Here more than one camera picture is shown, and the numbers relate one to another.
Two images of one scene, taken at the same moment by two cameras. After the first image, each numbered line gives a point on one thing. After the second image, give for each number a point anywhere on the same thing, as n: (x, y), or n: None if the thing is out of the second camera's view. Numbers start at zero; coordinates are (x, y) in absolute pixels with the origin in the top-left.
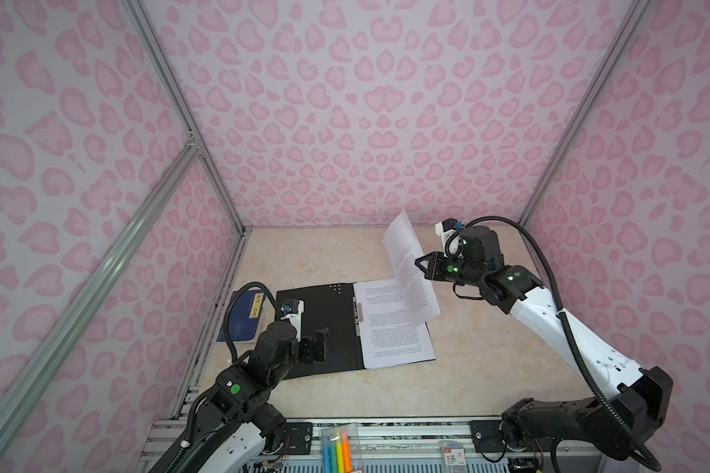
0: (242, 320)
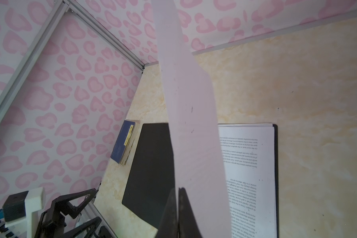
0: (124, 143)
